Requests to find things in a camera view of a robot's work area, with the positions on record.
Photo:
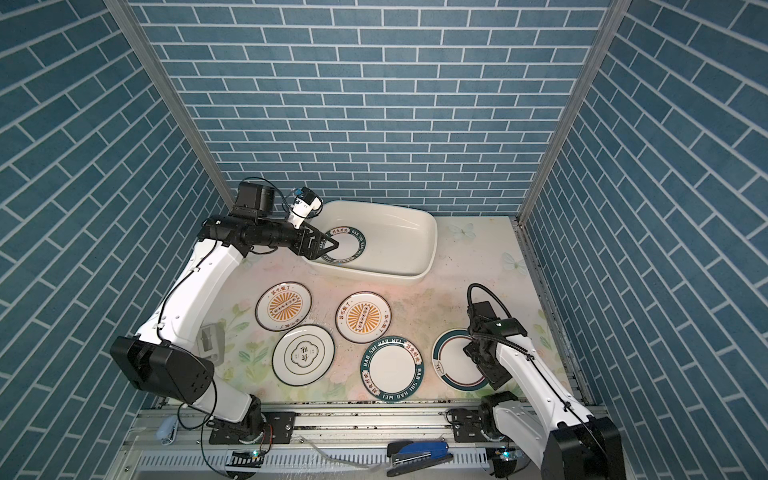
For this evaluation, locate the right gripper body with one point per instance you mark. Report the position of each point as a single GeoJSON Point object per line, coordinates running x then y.
{"type": "Point", "coordinates": [492, 372]}

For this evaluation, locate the right circuit board with LED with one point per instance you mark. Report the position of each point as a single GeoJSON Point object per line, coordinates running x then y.
{"type": "Point", "coordinates": [504, 461]}

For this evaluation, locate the left orange sunburst plate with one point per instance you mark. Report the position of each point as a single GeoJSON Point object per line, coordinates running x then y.
{"type": "Point", "coordinates": [283, 306]}

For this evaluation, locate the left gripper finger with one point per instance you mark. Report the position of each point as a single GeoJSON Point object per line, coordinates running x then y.
{"type": "Point", "coordinates": [317, 251]}
{"type": "Point", "coordinates": [326, 240]}

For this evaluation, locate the light blue small device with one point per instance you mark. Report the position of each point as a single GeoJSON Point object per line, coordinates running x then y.
{"type": "Point", "coordinates": [166, 433]}

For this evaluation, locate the large plate green lettered rim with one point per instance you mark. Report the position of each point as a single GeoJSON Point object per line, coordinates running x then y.
{"type": "Point", "coordinates": [392, 369]}

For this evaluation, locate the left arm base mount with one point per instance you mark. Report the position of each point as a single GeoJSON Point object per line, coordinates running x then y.
{"type": "Point", "coordinates": [270, 428]}

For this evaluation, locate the blue black stapler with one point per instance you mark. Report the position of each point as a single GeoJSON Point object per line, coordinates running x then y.
{"type": "Point", "coordinates": [409, 456]}

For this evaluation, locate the left circuit board with LED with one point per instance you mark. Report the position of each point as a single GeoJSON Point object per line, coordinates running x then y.
{"type": "Point", "coordinates": [242, 465]}

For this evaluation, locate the centre orange sunburst plate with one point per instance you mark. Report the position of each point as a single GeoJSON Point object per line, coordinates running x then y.
{"type": "Point", "coordinates": [363, 317]}

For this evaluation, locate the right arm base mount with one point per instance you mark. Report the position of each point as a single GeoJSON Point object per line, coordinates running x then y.
{"type": "Point", "coordinates": [467, 427]}

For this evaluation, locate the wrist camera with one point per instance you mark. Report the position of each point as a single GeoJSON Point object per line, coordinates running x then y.
{"type": "Point", "coordinates": [489, 315]}
{"type": "Point", "coordinates": [306, 205]}

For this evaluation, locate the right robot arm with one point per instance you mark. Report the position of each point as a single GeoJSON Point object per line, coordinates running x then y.
{"type": "Point", "coordinates": [595, 450]}

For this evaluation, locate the grey rectangular device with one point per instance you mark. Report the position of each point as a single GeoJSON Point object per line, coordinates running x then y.
{"type": "Point", "coordinates": [211, 343]}

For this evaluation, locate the white plate black clover outline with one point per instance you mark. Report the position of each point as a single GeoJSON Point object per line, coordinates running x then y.
{"type": "Point", "coordinates": [303, 355]}

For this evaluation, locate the orange sunburst plate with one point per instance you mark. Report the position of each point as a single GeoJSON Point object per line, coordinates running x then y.
{"type": "Point", "coordinates": [283, 306]}
{"type": "Point", "coordinates": [363, 317]}

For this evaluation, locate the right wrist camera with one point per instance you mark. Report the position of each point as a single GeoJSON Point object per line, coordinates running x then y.
{"type": "Point", "coordinates": [489, 315]}

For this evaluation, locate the white plastic bin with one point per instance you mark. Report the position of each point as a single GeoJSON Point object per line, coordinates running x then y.
{"type": "Point", "coordinates": [401, 242]}

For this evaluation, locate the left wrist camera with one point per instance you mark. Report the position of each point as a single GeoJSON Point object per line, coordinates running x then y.
{"type": "Point", "coordinates": [306, 205]}

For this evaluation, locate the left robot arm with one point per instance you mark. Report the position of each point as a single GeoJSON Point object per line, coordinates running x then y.
{"type": "Point", "coordinates": [161, 357]}

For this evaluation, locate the small plate green lettered rim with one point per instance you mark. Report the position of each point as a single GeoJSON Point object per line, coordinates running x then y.
{"type": "Point", "coordinates": [351, 245]}

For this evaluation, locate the circuit board with led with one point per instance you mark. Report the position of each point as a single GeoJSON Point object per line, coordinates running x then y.
{"type": "Point", "coordinates": [242, 465]}
{"type": "Point", "coordinates": [504, 461]}

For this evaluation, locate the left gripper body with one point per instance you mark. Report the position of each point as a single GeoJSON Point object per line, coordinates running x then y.
{"type": "Point", "coordinates": [293, 238]}

